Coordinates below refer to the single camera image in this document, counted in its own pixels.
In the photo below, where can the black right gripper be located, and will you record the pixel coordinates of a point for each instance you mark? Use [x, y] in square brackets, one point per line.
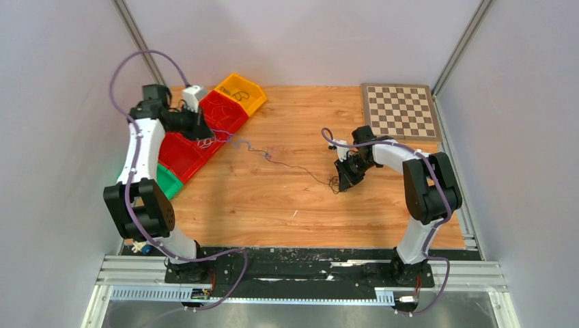
[347, 180]

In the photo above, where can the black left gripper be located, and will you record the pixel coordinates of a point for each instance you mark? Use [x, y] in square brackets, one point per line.
[199, 128]

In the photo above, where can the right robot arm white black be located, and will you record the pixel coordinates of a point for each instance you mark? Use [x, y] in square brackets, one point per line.
[431, 190]

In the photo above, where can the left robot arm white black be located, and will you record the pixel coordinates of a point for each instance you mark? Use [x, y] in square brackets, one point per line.
[139, 208]

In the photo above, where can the red plastic bin middle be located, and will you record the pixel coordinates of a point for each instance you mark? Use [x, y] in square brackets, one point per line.
[209, 147]

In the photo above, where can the red plastic bin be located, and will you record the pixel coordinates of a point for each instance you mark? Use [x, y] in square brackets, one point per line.
[209, 147]
[181, 157]
[222, 113]

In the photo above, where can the red plastic bin far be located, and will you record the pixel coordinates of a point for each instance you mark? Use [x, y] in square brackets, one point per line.
[222, 113]

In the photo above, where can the red plastic bin near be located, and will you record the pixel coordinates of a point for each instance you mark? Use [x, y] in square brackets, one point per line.
[181, 157]

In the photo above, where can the yellow plastic bin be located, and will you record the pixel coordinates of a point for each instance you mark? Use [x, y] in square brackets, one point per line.
[245, 92]

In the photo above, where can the green plastic bin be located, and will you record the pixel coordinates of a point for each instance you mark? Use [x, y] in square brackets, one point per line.
[168, 182]

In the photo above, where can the wooden chessboard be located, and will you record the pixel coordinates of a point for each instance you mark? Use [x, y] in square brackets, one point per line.
[401, 111]

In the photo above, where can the small white blue toy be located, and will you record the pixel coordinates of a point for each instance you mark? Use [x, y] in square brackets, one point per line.
[141, 247]

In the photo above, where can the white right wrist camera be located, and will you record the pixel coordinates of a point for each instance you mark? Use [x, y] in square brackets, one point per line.
[342, 152]

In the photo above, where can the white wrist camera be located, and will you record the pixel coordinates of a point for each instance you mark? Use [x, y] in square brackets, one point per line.
[342, 152]
[192, 95]

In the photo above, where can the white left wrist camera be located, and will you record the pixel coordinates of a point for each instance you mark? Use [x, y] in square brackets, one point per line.
[192, 95]

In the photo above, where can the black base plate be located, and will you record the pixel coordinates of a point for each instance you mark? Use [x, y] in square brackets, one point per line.
[228, 271]

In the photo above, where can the aluminium frame rail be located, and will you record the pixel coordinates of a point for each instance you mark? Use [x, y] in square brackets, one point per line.
[459, 275]

